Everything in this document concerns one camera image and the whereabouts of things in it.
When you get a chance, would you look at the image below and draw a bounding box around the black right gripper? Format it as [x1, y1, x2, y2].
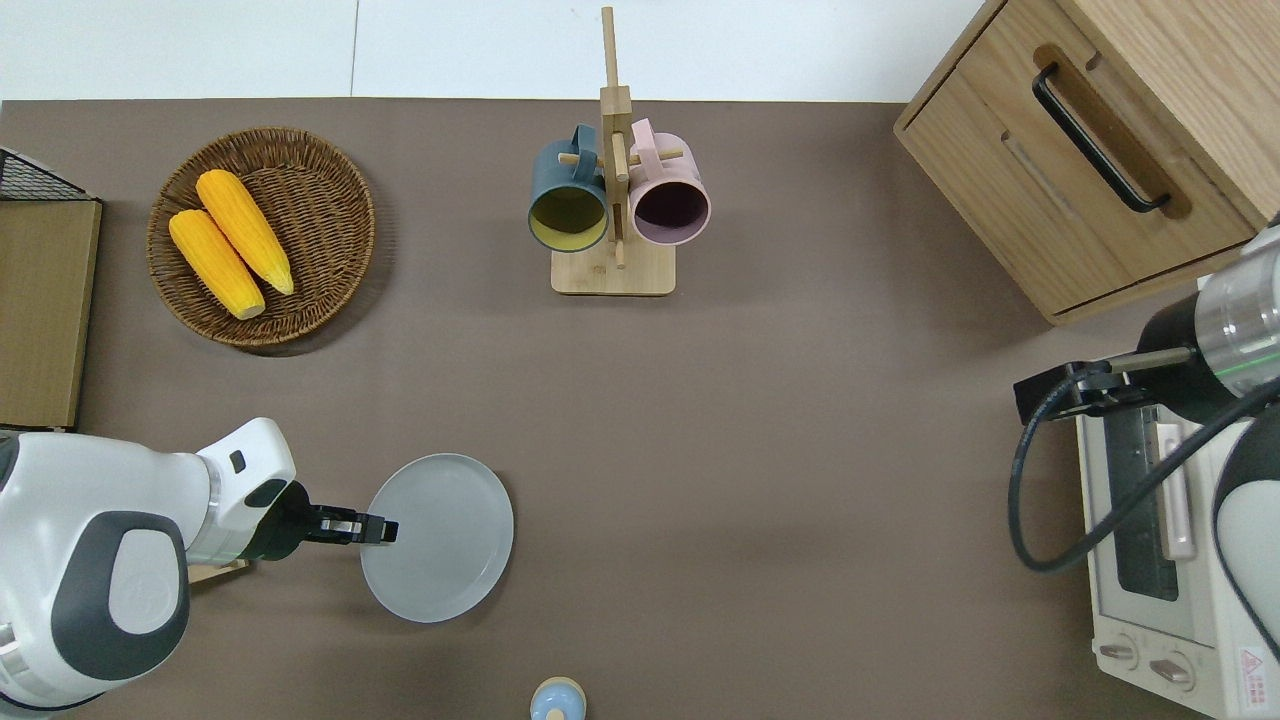
[1013, 362, 1151, 426]

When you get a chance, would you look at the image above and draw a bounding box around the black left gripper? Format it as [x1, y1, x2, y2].
[240, 480, 400, 561]

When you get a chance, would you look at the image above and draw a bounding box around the gray plate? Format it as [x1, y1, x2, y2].
[360, 453, 515, 624]

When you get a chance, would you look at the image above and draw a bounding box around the grey metal rod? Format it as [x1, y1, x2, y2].
[1100, 347, 1198, 374]

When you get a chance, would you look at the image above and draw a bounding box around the wooden cabinet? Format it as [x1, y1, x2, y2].
[893, 0, 1280, 326]

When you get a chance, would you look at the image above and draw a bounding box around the cream toaster oven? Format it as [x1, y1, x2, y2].
[1075, 400, 1280, 720]

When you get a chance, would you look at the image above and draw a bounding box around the brown table cover sheet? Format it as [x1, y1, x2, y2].
[0, 97, 1280, 720]

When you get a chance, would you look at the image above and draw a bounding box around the yellow corn cob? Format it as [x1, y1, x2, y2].
[168, 208, 267, 321]
[196, 169, 295, 297]

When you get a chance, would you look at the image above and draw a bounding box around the round wicker basket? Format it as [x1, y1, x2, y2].
[147, 127, 377, 348]

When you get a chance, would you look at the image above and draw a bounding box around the wooden mug tree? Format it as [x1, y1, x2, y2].
[551, 6, 677, 297]

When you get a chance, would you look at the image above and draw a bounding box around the dark teal mug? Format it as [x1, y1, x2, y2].
[527, 124, 611, 254]

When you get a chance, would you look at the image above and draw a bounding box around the wooden shelf board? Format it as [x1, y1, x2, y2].
[0, 198, 103, 431]

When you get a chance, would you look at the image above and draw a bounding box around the pink mug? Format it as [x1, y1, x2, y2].
[627, 118, 712, 247]

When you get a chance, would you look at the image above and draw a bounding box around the black looped cable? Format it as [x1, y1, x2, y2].
[1007, 365, 1280, 574]

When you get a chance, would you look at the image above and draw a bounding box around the black cabinet handle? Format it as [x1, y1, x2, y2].
[1032, 63, 1171, 214]

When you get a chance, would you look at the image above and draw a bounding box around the brown box with wire rack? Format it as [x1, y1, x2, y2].
[0, 148, 103, 433]

